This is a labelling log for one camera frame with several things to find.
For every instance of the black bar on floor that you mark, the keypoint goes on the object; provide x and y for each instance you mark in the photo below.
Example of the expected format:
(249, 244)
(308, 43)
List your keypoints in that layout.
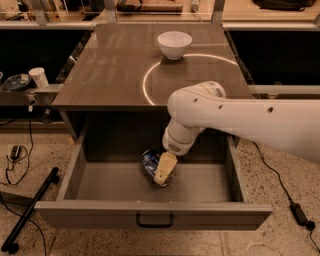
(9, 245)

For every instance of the white ceramic bowl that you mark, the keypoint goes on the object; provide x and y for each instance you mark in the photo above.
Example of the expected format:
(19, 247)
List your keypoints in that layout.
(174, 44)

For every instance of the black power adapter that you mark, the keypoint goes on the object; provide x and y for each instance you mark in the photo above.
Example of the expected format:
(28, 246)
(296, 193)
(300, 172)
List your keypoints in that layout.
(300, 216)
(15, 152)

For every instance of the black power adapter right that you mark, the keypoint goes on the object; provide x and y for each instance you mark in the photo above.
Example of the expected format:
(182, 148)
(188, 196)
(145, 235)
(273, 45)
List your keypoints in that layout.
(300, 216)

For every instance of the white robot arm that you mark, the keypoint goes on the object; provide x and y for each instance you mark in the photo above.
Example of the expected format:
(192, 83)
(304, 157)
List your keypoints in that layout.
(291, 126)

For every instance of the blue pepsi can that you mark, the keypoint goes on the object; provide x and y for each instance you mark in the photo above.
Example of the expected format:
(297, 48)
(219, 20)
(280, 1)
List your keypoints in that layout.
(150, 161)

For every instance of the metal shelf rail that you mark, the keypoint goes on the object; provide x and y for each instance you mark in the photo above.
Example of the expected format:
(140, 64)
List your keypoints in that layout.
(285, 91)
(31, 96)

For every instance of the white paper cup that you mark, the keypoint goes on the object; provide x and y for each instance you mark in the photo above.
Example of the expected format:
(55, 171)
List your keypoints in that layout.
(39, 77)

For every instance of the black power adapter left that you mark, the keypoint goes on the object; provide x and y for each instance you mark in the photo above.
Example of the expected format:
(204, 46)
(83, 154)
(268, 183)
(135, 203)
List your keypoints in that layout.
(15, 152)

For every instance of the black drawer handle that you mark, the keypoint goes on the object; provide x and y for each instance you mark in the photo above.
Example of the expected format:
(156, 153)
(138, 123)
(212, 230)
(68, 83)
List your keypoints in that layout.
(154, 221)

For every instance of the dark blue plate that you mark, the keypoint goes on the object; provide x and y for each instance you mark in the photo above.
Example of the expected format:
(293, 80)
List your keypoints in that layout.
(17, 83)

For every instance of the metal shelf rail right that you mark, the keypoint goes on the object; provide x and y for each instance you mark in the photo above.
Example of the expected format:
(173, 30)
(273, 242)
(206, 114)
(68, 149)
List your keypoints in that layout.
(285, 91)

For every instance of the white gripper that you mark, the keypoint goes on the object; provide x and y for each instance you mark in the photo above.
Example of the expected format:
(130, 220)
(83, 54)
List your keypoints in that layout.
(175, 144)

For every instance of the metal shelf rail left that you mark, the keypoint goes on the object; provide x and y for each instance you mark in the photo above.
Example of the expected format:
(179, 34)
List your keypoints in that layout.
(31, 96)

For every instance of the grey cabinet counter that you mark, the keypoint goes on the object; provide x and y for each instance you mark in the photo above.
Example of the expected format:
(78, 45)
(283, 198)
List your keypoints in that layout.
(122, 65)

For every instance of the grey open drawer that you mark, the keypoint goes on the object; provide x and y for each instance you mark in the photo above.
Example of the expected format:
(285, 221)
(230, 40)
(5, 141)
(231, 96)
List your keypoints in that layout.
(106, 186)

